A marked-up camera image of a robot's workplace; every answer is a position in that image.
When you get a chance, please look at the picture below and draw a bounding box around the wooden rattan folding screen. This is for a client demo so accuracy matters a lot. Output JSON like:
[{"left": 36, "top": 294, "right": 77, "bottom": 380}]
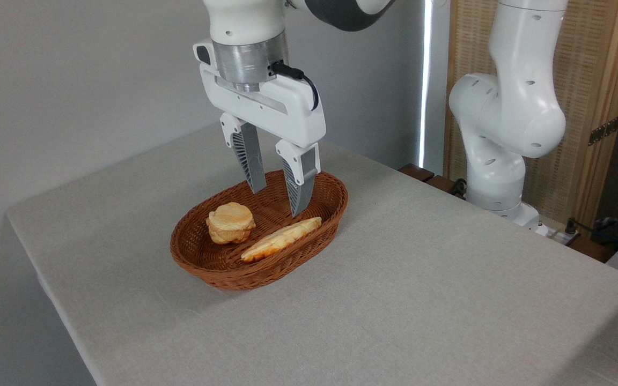
[{"left": 443, "top": 0, "right": 618, "bottom": 228}]

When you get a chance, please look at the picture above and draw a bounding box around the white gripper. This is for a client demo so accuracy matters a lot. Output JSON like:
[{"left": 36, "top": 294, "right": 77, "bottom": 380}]
[{"left": 193, "top": 40, "right": 327, "bottom": 218}]

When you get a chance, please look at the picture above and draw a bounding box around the round puffy bread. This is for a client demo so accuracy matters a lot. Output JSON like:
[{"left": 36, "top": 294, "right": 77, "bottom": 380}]
[{"left": 205, "top": 202, "right": 256, "bottom": 246}]

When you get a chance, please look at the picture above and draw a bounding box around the long flat bread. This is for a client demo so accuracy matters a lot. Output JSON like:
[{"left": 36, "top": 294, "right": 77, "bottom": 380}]
[{"left": 241, "top": 217, "right": 322, "bottom": 263}]

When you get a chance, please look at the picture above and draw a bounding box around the grey tablecloth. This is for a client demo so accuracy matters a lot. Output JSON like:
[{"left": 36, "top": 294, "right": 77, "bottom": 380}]
[{"left": 6, "top": 122, "right": 618, "bottom": 386}]

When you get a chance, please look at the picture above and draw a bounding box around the dark metal hinge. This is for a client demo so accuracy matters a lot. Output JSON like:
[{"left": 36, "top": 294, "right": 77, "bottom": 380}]
[{"left": 588, "top": 115, "right": 618, "bottom": 146}]

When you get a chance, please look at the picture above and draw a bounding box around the brown wicker basket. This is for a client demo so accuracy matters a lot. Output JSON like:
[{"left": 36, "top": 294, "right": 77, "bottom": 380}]
[{"left": 170, "top": 169, "right": 349, "bottom": 292}]

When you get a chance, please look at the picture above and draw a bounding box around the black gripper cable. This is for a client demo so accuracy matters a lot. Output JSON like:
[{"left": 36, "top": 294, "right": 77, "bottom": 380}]
[{"left": 270, "top": 61, "right": 320, "bottom": 112}]

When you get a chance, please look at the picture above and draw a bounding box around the dark wooden base board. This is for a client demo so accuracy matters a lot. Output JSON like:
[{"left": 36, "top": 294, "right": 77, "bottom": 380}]
[{"left": 398, "top": 164, "right": 616, "bottom": 264}]

